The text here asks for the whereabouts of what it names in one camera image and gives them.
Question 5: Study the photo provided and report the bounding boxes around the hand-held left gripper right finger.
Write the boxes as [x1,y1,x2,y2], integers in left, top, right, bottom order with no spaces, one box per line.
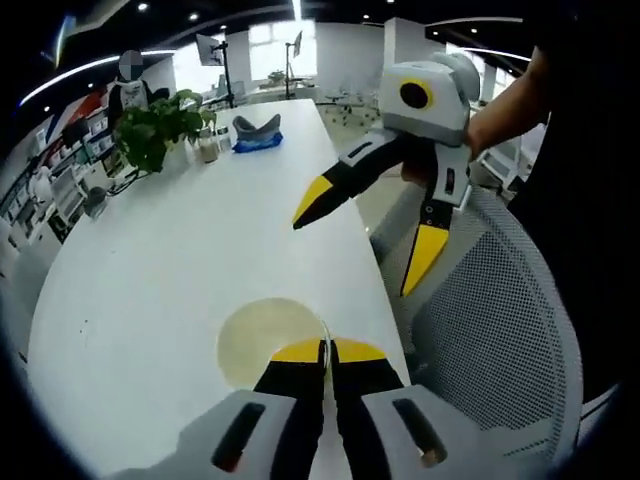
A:
[329,337,506,480]

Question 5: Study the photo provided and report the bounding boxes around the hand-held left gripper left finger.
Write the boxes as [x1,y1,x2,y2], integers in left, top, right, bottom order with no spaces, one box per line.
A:
[119,337,329,480]

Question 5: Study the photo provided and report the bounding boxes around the person's right hand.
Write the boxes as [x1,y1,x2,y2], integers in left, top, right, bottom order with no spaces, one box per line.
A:
[398,141,441,190]

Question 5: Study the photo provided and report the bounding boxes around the blue tissue packet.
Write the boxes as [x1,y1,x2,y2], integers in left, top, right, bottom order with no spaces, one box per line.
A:
[233,133,286,156]

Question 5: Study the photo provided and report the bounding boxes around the grey curved cradle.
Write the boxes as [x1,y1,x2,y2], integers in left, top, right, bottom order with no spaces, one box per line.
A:
[232,113,283,145]

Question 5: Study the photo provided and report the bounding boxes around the grey mesh office chair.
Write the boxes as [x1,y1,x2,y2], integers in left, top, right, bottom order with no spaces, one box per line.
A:
[369,186,585,464]

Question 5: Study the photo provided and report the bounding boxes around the small monitor on thin stand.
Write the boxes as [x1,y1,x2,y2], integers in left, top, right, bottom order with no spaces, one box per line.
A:
[284,29,305,100]

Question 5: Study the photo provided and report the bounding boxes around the white table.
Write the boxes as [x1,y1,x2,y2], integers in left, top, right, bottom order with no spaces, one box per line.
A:
[27,98,414,479]

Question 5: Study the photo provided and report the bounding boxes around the large monitor on black stand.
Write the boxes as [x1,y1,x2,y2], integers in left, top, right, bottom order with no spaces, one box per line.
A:
[194,33,237,107]

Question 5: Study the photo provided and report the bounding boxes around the green potted plant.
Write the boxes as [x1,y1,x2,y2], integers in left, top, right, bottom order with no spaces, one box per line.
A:
[113,89,218,174]

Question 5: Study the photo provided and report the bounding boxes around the dark grey round object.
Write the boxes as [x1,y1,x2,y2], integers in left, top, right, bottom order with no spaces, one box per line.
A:
[83,185,109,217]

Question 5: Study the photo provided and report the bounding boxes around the curved ceiling strip light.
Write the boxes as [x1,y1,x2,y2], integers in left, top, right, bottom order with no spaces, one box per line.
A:
[18,47,177,107]

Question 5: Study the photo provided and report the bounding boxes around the black cable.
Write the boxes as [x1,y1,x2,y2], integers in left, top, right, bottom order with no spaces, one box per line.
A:
[106,168,152,197]

